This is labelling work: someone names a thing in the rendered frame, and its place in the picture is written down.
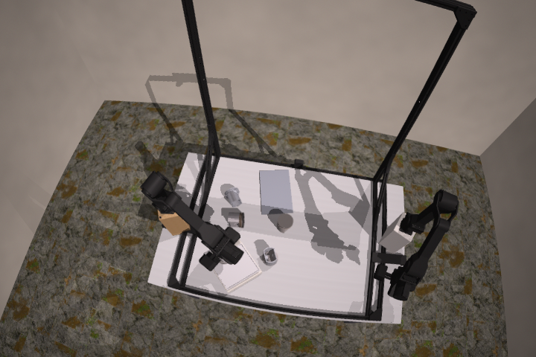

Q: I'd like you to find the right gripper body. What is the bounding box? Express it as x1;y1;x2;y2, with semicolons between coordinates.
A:
199;227;240;271

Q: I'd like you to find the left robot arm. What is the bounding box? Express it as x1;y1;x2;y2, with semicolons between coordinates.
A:
387;190;459;301

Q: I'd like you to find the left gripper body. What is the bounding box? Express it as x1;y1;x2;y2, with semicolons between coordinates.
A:
374;264;416;292

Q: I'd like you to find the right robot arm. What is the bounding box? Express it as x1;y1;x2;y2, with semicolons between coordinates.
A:
141;171;244;265

